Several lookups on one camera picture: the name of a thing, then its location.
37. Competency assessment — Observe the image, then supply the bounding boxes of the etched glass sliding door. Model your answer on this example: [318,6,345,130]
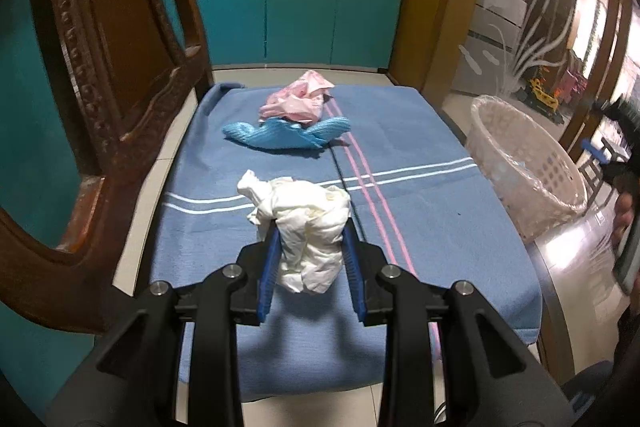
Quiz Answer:
[390,0,640,148]

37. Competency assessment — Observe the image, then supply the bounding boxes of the blue striped tablecloth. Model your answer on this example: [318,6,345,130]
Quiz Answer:
[150,82,543,403]

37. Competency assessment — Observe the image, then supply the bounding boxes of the yellow toy vehicle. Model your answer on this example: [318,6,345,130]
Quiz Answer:
[520,77,561,112]

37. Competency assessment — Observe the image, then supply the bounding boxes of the white cloth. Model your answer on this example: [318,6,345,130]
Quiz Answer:
[236,169,352,295]

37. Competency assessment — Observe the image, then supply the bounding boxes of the person's right hand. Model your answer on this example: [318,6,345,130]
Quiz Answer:
[612,193,640,253]

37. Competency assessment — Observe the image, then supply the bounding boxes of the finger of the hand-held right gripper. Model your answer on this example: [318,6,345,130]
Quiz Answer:
[592,94,640,130]
[581,139,640,192]

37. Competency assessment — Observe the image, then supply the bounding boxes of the pink crumpled cloth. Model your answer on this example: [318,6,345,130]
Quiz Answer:
[258,70,337,124]

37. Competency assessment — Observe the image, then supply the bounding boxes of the blue microfiber cloth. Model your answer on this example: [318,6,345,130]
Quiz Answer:
[221,116,352,152]

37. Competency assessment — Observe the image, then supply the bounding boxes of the dark blue cloth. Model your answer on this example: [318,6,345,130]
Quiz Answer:
[562,359,640,427]

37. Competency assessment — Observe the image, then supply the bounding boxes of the pink toy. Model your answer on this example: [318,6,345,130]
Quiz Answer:
[560,69,593,105]

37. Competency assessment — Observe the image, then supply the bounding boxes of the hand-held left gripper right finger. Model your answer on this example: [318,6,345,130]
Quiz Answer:
[341,222,576,427]

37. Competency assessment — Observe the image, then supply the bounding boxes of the person's right forearm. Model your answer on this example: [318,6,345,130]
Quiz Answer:
[616,279,640,360]

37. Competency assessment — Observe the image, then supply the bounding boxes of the carved wooden chair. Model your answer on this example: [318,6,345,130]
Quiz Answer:
[0,0,216,338]

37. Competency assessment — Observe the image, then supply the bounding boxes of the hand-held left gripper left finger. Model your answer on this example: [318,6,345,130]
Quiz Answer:
[45,222,283,427]

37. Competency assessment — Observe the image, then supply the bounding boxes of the teal kitchen cabinets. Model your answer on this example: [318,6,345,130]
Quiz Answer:
[190,0,406,70]

